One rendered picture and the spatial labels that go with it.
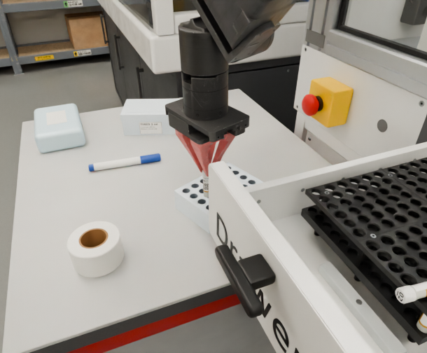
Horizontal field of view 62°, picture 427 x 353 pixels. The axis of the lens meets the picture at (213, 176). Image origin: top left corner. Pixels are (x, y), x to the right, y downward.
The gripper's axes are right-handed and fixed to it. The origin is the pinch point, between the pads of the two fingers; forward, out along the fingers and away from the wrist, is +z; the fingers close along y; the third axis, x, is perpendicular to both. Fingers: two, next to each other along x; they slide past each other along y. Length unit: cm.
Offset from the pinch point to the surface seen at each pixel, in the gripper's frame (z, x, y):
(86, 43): 72, -109, 327
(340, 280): 1.0, 1.4, -23.5
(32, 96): 89, -34, 274
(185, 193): 6.3, 1.6, 3.9
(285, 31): -1, -63, 40
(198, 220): 8.8, 2.3, -0.2
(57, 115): 5.7, 7.3, 44.0
